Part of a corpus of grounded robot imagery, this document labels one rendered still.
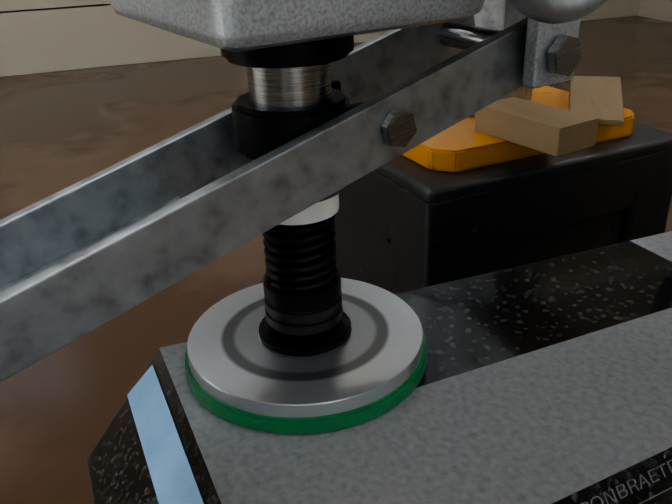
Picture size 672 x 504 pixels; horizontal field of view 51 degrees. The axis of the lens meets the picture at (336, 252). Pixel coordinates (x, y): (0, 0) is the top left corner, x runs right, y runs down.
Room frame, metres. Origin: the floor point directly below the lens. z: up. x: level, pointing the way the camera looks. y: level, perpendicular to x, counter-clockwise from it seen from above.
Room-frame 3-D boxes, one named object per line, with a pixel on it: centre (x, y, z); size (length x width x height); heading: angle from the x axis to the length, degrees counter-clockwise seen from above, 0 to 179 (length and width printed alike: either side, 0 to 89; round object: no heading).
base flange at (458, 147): (1.50, -0.31, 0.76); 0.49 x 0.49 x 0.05; 25
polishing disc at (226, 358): (0.55, 0.03, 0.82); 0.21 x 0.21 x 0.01
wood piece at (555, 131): (1.25, -0.37, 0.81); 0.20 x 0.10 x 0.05; 33
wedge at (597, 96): (1.41, -0.54, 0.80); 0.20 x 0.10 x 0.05; 163
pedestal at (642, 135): (1.50, -0.31, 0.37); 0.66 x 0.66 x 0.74; 25
